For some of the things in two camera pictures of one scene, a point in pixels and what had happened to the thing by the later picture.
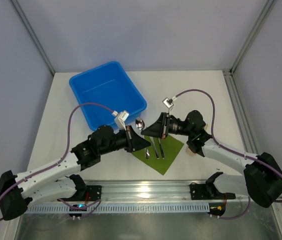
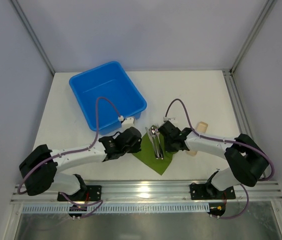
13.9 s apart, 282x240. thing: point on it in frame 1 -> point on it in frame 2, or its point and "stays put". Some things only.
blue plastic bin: (109, 85) stays put
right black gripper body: (166, 126) -> (166, 137)
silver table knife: (152, 141) stays put
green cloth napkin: (171, 146) stays put
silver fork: (161, 148) stays put
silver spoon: (140, 125) -> (153, 133)
